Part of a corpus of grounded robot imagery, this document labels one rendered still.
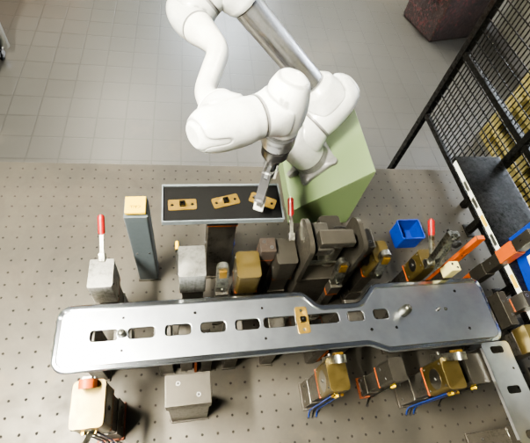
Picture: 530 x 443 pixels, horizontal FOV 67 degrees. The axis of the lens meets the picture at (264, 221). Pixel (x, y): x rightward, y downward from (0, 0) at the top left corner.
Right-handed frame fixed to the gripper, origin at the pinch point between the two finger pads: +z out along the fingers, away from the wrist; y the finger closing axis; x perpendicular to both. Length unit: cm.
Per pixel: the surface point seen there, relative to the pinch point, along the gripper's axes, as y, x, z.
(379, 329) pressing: 21, 48, 21
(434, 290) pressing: 0, 65, 21
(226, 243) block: 7.9, -7.9, 24.8
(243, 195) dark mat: 0.3, -6.2, 5.4
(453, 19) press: -363, 104, 98
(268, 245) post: 11.1, 6.3, 11.4
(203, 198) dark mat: 6.3, -17.4, 5.4
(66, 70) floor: -145, -191, 121
